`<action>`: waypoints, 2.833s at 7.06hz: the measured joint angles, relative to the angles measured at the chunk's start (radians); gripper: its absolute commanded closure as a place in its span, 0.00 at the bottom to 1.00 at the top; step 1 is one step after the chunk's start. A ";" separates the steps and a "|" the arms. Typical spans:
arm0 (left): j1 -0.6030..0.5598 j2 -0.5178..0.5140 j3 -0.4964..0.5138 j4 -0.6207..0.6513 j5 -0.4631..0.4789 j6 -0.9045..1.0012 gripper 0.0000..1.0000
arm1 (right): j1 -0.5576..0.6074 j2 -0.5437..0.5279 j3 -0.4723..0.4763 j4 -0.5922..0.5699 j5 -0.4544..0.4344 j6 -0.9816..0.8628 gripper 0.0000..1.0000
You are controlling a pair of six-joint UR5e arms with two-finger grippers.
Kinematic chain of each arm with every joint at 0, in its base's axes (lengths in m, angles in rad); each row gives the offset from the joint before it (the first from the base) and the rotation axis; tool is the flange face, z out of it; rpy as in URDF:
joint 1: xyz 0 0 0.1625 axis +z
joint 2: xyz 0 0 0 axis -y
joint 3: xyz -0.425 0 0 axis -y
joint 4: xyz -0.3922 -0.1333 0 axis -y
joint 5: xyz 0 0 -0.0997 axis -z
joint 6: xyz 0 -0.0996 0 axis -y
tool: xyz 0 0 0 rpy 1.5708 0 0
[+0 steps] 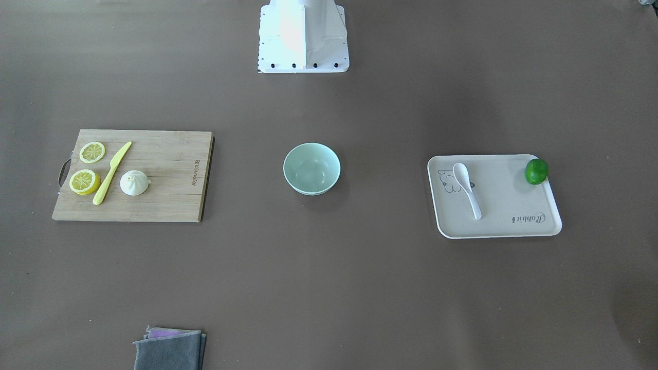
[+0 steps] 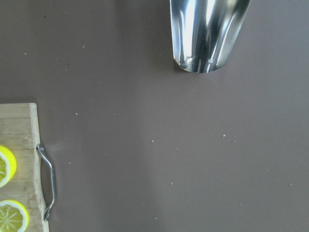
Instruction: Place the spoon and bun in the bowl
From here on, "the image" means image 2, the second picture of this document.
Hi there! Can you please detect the silver metal scoop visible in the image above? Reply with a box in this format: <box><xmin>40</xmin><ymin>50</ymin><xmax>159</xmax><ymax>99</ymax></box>
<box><xmin>169</xmin><ymin>0</ymin><xmax>250</xmax><ymax>73</ymax></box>

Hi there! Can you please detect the bamboo cutting board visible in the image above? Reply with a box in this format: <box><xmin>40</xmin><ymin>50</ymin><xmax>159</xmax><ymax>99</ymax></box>
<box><xmin>0</xmin><ymin>103</ymin><xmax>49</xmax><ymax>232</ymax></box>

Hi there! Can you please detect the metal cutting board handle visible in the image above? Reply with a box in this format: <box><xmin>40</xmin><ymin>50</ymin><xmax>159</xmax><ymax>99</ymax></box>
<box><xmin>36</xmin><ymin>143</ymin><xmax>56</xmax><ymax>221</ymax></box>

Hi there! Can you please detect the lemon half near handle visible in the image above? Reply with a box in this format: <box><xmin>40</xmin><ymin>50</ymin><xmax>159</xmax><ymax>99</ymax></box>
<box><xmin>0</xmin><ymin>145</ymin><xmax>17</xmax><ymax>188</ymax></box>

